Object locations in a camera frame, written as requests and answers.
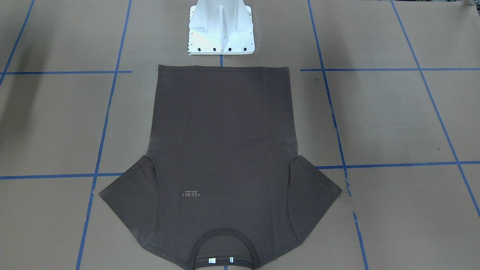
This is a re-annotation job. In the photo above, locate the dark brown t-shirt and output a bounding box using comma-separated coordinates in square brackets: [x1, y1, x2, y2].
[99, 65, 342, 270]

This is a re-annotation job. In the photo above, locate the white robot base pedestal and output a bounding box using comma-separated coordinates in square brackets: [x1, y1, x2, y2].
[187, 0, 255, 55]

